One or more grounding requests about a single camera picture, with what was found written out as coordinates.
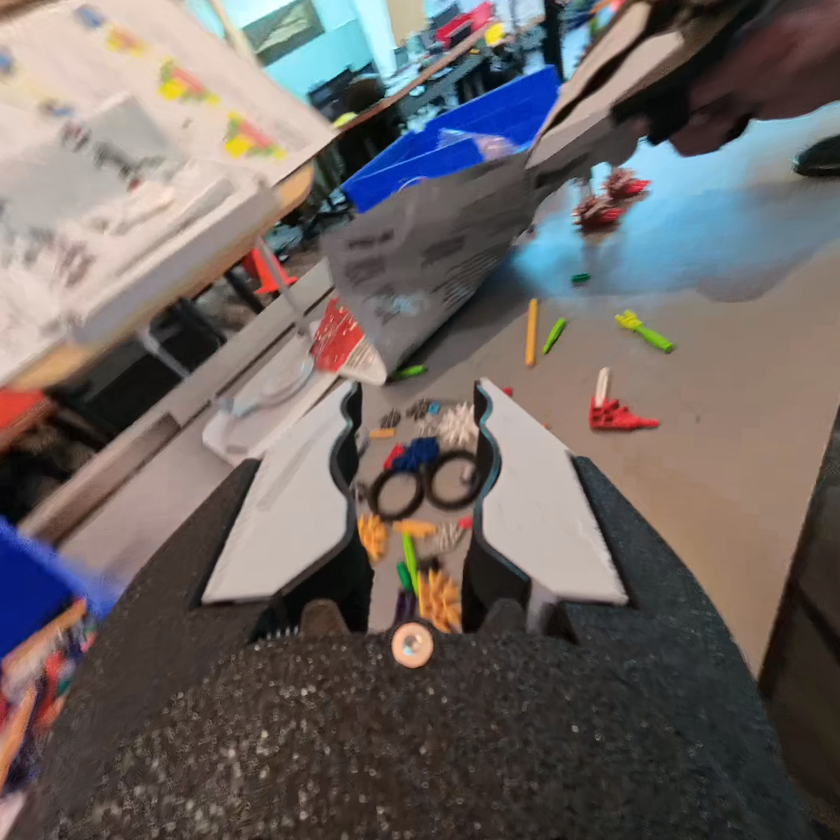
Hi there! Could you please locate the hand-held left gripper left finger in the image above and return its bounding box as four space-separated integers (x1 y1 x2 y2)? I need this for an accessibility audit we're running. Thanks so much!
200 379 374 632

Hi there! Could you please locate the blue snowflake connector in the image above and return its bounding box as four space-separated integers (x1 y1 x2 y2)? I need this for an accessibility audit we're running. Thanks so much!
392 436 441 473

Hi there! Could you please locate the wooden-edged table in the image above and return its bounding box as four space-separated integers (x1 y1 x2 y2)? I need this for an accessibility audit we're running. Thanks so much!
0 0 339 395

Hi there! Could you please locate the lime rod with connector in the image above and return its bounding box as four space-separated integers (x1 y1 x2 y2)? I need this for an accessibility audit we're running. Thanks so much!
615 310 676 354

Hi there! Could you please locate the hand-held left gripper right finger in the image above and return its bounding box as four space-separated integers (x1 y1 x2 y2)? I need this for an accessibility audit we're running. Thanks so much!
461 378 630 634

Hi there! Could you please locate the blue plastic bin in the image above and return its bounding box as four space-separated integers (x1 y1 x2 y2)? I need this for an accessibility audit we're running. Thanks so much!
340 64 564 214
0 517 126 798

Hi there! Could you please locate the yellow fan connector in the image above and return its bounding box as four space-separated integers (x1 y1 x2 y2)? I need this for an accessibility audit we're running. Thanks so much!
357 513 388 564
416 570 462 634

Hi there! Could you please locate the printed toy packaging bag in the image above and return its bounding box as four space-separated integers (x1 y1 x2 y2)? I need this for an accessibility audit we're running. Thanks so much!
311 147 559 388

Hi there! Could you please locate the red snowflake connector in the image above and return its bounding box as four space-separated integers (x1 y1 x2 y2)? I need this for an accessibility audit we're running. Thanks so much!
604 167 652 201
572 196 623 231

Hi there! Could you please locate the dark shoe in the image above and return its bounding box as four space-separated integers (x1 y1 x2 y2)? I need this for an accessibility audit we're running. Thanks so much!
793 134 840 178

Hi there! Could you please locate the heap of mixed toy pieces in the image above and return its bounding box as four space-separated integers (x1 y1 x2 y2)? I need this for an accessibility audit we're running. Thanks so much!
0 600 89 795

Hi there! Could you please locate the red connector with rod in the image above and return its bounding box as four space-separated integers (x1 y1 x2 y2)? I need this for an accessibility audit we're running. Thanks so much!
588 367 660 432

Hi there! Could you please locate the person's right hand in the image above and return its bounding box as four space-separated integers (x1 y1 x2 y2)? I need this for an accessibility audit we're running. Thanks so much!
661 0 840 158

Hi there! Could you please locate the person's black top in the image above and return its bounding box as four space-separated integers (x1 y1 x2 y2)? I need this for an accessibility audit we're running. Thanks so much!
758 407 840 808

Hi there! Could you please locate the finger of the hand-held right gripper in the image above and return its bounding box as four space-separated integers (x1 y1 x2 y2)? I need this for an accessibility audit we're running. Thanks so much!
527 34 708 191
551 0 756 126

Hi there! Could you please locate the black rubber tyre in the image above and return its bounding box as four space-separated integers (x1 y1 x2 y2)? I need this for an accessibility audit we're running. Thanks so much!
367 467 426 521
427 449 483 511

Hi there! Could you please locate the white snowflake connector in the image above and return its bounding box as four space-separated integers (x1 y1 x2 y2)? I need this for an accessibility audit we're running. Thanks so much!
438 403 479 447

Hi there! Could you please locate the orange traffic cone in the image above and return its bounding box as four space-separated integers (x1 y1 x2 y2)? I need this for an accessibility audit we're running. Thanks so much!
241 248 298 296

